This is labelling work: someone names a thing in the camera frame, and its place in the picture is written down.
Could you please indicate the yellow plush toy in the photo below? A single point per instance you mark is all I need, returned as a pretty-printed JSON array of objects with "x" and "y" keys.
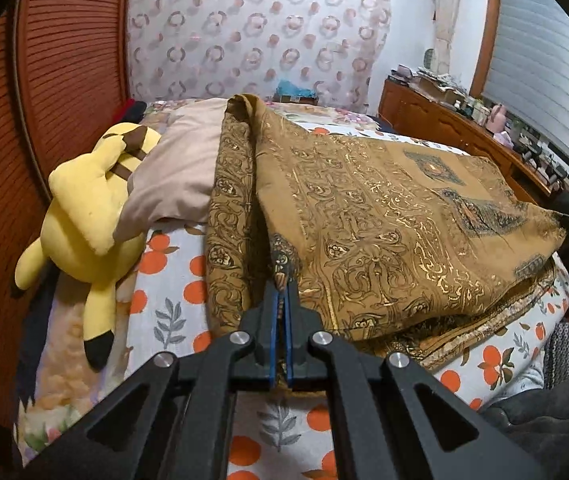
[{"x": 79, "y": 220}]

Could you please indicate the orange print bed sheet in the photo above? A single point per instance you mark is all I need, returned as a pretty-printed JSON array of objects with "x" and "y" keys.
[{"x": 174, "y": 310}]

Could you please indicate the wooden sideboard cabinet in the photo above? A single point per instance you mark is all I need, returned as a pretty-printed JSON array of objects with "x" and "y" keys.
[{"x": 429, "y": 115}]

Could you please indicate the blue cloth item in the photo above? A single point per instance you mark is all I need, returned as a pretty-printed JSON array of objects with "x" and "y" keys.
[{"x": 294, "y": 92}]

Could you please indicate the beige side curtain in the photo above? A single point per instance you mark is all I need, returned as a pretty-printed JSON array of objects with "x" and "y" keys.
[{"x": 447, "y": 20}]

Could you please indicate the cardboard box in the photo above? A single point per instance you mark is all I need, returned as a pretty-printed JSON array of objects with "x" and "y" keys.
[{"x": 439, "y": 87}]

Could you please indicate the circle patterned sheer curtain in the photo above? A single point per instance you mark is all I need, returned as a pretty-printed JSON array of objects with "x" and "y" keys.
[{"x": 264, "y": 35}]

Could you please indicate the brown gold patterned shirt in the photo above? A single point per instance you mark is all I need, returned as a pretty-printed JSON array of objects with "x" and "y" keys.
[{"x": 389, "y": 240}]

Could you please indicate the purple small pouch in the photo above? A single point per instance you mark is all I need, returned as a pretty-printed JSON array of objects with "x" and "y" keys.
[{"x": 404, "y": 71}]

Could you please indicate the floral blanket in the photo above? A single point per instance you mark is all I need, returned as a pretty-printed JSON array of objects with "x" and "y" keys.
[{"x": 344, "y": 119}]

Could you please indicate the pink bottle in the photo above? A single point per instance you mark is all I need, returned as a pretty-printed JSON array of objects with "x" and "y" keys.
[{"x": 497, "y": 117}]

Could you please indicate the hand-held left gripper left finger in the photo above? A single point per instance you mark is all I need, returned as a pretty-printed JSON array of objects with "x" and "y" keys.
[{"x": 274, "y": 320}]

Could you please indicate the beige pillow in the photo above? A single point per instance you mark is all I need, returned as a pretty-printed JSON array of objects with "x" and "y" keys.
[{"x": 179, "y": 170}]

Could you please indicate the wooden window frame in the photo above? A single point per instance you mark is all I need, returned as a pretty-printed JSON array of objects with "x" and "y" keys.
[{"x": 484, "y": 25}]

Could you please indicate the person's dark grey leg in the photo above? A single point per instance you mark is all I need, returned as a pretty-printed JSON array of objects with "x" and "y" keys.
[{"x": 539, "y": 430}]

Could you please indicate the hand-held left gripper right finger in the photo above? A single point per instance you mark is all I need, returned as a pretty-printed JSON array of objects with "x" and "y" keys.
[{"x": 289, "y": 330}]

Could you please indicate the grey window blind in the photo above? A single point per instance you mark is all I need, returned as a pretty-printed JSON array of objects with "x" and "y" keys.
[{"x": 539, "y": 60}]

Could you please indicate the red dark cloth pile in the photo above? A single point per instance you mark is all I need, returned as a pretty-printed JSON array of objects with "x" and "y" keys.
[{"x": 129, "y": 110}]

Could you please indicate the peach fleece blanket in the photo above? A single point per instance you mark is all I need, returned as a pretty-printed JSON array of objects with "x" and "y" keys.
[{"x": 64, "y": 375}]

